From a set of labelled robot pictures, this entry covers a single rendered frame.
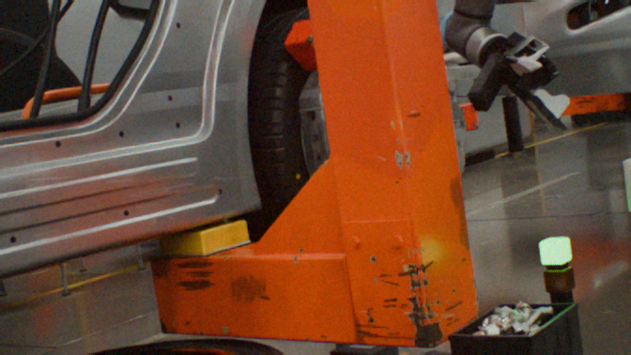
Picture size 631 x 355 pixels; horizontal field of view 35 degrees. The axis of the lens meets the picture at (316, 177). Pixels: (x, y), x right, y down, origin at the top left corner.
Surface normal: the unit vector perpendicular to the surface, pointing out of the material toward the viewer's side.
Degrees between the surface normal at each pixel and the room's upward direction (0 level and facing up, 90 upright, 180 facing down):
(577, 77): 109
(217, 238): 90
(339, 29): 90
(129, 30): 90
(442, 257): 90
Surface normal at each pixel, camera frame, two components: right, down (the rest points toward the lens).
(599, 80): -0.34, 0.44
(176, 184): 0.76, -0.06
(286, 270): -0.63, 0.15
